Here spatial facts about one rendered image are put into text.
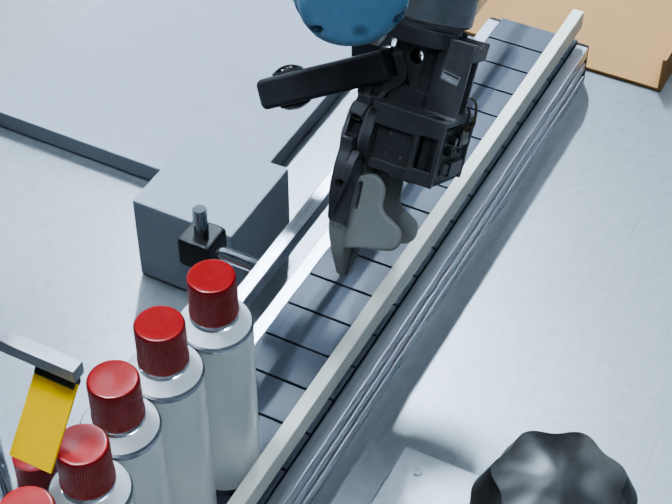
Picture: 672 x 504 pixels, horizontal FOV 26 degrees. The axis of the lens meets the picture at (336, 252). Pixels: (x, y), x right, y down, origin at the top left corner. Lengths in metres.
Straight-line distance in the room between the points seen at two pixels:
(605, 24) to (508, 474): 0.95
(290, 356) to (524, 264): 0.26
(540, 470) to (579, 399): 0.50
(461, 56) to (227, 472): 0.35
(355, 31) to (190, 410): 0.27
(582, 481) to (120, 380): 0.31
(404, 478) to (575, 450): 0.37
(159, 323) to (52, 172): 0.53
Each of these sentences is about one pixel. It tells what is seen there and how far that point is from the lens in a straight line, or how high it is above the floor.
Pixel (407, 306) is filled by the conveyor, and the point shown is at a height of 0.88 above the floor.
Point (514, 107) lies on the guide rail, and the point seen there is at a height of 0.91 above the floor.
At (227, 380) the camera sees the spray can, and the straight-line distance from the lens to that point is 0.99.
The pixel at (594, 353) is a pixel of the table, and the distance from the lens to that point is 1.26.
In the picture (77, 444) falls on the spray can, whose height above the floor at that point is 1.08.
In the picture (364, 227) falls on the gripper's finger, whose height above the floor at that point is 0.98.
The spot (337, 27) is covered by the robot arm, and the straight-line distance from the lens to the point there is 0.95.
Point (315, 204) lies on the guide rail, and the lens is 1.18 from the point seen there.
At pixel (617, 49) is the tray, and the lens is 1.59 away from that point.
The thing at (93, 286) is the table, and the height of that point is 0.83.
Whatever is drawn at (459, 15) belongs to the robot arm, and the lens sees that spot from 1.10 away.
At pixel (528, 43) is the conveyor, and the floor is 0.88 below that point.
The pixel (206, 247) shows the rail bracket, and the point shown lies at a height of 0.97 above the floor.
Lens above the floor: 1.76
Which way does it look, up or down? 44 degrees down
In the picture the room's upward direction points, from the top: straight up
